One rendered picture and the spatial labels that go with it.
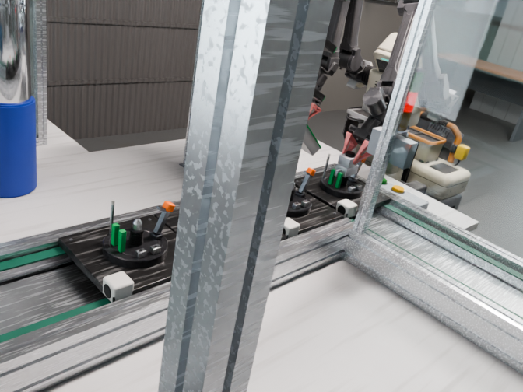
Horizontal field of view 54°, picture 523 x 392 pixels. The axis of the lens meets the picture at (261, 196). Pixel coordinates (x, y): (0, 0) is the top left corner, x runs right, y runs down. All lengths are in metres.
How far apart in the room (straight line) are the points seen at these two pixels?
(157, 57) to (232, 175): 4.19
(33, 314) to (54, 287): 0.09
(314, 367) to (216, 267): 0.84
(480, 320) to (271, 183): 1.08
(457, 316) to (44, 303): 0.93
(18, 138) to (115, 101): 2.87
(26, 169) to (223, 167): 1.33
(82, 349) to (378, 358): 0.62
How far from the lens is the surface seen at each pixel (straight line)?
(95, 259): 1.13
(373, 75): 2.36
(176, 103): 4.67
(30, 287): 1.15
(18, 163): 1.56
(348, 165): 1.58
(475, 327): 1.35
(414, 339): 1.29
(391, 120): 1.32
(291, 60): 0.26
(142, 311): 1.03
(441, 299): 1.36
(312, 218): 1.41
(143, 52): 4.37
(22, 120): 1.52
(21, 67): 1.49
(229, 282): 0.30
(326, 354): 1.15
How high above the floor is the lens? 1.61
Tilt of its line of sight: 26 degrees down
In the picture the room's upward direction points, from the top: 11 degrees clockwise
